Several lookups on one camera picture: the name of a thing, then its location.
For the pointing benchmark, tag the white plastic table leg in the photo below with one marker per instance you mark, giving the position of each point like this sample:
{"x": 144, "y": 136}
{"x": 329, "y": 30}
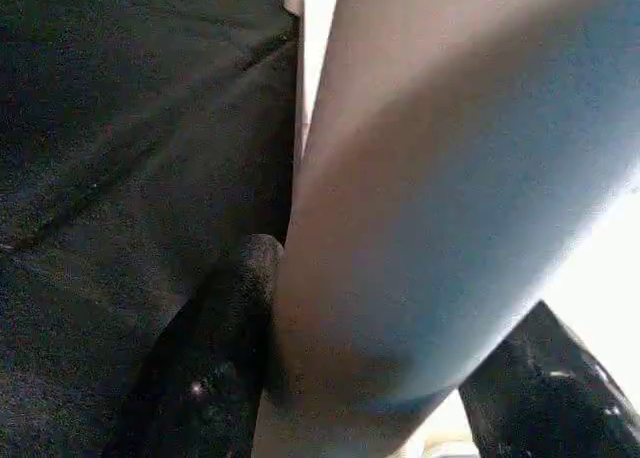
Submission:
{"x": 450, "y": 178}

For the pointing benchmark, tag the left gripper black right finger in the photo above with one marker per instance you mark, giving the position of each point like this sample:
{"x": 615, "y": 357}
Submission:
{"x": 550, "y": 398}

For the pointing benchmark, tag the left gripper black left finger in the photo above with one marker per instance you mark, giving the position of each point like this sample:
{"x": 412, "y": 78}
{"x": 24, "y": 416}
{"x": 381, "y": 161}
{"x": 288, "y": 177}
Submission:
{"x": 210, "y": 358}

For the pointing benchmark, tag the white plastic table top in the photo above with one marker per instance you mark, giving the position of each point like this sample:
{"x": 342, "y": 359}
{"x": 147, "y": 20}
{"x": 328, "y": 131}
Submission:
{"x": 600, "y": 278}

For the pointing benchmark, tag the black plastic mat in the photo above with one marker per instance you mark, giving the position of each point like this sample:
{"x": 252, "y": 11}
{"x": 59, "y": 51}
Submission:
{"x": 125, "y": 128}

